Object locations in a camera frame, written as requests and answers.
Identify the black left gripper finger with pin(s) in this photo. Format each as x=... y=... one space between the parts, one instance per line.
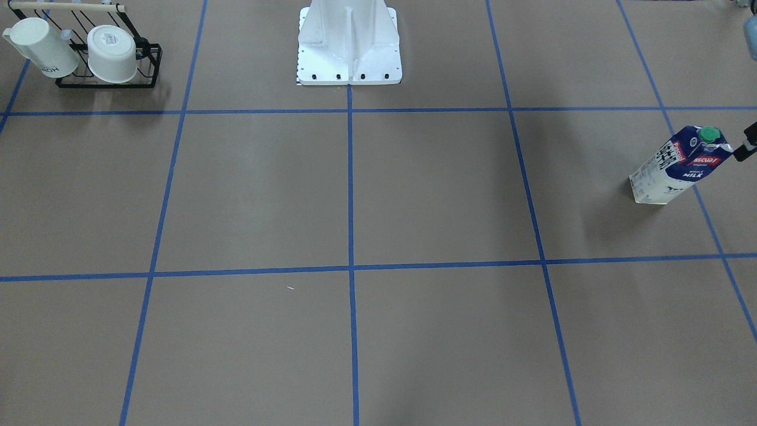
x=748 y=146

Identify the blue white milk carton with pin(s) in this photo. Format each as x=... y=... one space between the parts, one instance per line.
x=689 y=156

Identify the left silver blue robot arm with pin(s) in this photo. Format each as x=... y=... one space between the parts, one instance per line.
x=750 y=37

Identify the white upturned cup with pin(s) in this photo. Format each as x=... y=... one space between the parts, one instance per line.
x=111 y=54

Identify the brown paper table mat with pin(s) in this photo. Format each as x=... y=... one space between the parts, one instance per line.
x=463 y=248

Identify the white mug with lettering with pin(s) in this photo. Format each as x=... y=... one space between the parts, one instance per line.
x=36 y=40

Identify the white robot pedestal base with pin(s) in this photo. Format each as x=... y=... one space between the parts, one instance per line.
x=348 y=43

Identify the black wire cup rack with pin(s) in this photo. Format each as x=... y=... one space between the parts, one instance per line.
x=82 y=45

